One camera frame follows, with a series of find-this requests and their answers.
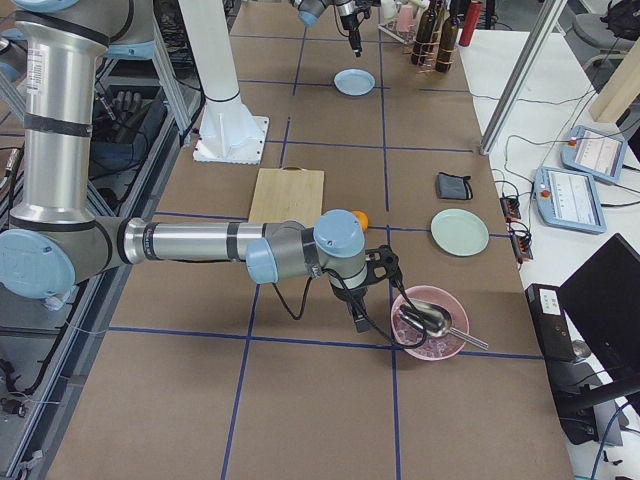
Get light blue plate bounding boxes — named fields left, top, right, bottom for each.
left=333, top=69, right=376, bottom=97

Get green plate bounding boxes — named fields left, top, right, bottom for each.
left=431, top=208, right=490, bottom=257

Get pink bowl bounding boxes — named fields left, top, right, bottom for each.
left=391, top=285, right=469, bottom=361

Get copper wire bottle rack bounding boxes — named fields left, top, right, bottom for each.
left=414, top=14, right=448, bottom=72

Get wooden cutting board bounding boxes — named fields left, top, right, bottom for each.
left=249, top=168, right=325, bottom=227

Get teach pendant tablet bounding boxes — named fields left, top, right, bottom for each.
left=534, top=166, right=607, bottom=234
left=561, top=125, right=628, bottom=185

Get white wire cup rack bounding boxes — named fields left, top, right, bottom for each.
left=378, top=0, right=415, bottom=45

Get black computer box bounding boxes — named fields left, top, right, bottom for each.
left=525, top=283, right=576, bottom=362

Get red thermos bottle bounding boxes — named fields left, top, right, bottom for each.
left=458, top=0, right=484, bottom=47

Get far teach pendant tablet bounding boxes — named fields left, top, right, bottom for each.
left=561, top=125, right=628, bottom=185

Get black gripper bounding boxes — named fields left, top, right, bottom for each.
left=335, top=0, right=372, bottom=58
left=327, top=244, right=400, bottom=333

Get dark wine bottle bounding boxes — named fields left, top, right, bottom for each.
left=410, top=0, right=438, bottom=65
left=435, top=0, right=460, bottom=73

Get pink cup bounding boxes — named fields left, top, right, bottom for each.
left=396, top=4, right=414, bottom=33

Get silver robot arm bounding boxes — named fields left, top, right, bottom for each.
left=1, top=1, right=400, bottom=332
left=290, top=0, right=380, bottom=58

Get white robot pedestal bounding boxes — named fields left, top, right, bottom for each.
left=179, top=0, right=269, bottom=165

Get metal ice scoop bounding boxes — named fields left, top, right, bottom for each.
left=400, top=299, right=489, bottom=351

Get black monitor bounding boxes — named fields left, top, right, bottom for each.
left=557, top=233, right=639, bottom=415

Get near teach pendant tablet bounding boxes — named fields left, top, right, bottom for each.
left=534, top=166, right=607, bottom=234

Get folded grey cloth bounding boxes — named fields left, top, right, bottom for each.
left=436, top=172, right=474, bottom=200

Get aluminium frame post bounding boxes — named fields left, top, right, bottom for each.
left=479, top=0, right=567, bottom=155

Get orange fruit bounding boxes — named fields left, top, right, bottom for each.
left=351, top=210, right=369, bottom=232

